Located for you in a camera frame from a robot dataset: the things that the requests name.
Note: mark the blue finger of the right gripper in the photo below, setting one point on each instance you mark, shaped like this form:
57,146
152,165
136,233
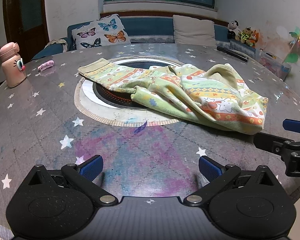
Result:
291,125

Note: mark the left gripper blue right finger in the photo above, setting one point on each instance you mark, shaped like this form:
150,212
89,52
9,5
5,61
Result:
210,169

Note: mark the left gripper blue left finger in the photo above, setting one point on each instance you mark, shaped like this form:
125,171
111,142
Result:
91,168

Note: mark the patterned green children's garment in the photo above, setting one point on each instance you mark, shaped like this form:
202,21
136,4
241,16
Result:
218,98

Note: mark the clear plastic toy box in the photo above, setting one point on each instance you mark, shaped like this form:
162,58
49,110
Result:
273,63

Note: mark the round table induction cooker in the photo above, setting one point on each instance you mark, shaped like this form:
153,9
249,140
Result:
114,108

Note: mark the colourful paper pinwheel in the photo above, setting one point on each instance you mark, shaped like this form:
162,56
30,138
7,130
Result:
293,55

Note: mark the black long remote bar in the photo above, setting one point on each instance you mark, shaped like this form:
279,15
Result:
233,53

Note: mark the orange plush toy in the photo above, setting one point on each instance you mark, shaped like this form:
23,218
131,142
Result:
254,38

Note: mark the yellow plush toy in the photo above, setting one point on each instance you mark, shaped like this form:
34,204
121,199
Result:
244,36

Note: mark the small pink wrapped item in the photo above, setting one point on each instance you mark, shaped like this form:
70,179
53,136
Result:
46,65

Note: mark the panda plush toy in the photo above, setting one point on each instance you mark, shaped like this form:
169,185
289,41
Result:
233,29

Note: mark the striped blanket on sofa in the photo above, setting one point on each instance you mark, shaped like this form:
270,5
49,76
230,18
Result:
62,41

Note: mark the pink cartoon water bottle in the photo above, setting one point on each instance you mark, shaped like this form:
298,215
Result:
12,64

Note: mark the butterfly print pillow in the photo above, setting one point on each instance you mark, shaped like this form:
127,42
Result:
107,31

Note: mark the beige cushion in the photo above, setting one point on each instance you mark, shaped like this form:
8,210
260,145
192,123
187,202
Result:
193,31

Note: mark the blue bench sofa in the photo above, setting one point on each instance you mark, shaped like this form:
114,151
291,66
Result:
150,29

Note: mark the dark wooden door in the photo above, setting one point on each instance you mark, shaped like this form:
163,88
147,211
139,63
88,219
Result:
25,24

